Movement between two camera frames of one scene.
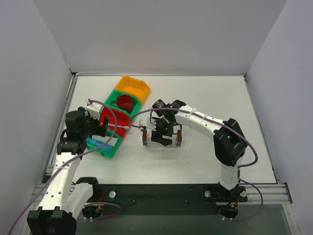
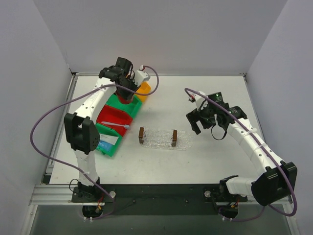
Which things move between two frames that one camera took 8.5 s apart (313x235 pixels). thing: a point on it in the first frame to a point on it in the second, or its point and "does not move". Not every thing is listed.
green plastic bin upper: x=137 y=102 does not move
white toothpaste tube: x=112 y=142 does not move
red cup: x=124 y=103 to x=125 y=96
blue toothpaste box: x=106 y=147 does not move
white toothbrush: x=125 y=127 does not move
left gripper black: x=98 y=127 to x=127 y=86
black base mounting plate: x=162 y=199 does not move
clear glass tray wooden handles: x=180 y=140 does not move
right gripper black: x=162 y=133 to x=198 y=117
